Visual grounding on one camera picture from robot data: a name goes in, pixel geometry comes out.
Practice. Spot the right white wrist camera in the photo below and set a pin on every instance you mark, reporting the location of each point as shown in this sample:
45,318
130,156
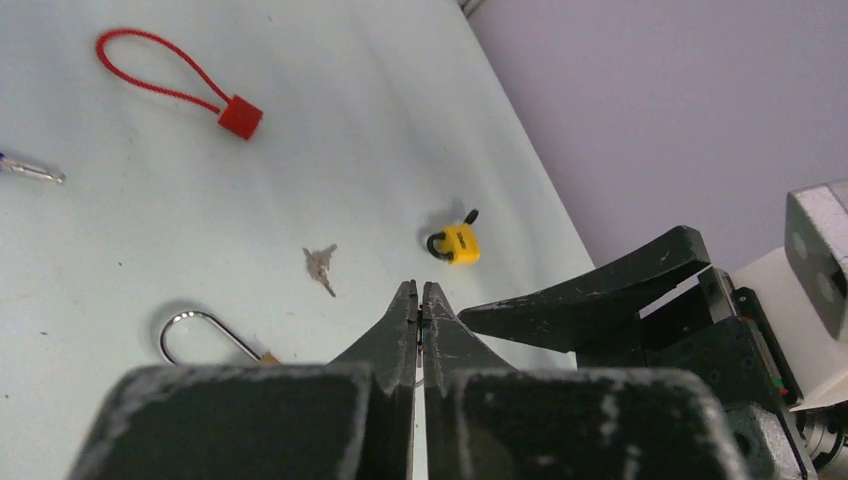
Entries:
802,289

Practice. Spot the brass padlock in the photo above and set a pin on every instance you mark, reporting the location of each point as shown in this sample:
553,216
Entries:
197,336

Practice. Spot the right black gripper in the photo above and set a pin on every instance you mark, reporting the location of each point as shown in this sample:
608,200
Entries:
713,329

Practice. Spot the yellow black padlock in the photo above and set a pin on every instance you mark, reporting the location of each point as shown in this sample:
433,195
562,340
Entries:
456,244

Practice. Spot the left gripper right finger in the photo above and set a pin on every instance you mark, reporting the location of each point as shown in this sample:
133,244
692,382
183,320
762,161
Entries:
487,420

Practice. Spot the blue cable lock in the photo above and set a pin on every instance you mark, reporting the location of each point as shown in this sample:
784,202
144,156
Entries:
16,166

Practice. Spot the key bunch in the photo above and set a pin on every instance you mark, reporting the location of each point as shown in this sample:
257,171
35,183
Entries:
318,266

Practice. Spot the red cable padlock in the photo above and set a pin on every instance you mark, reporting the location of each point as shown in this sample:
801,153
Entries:
238,116

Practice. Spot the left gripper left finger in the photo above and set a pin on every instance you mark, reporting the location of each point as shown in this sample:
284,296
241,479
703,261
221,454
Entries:
352,418

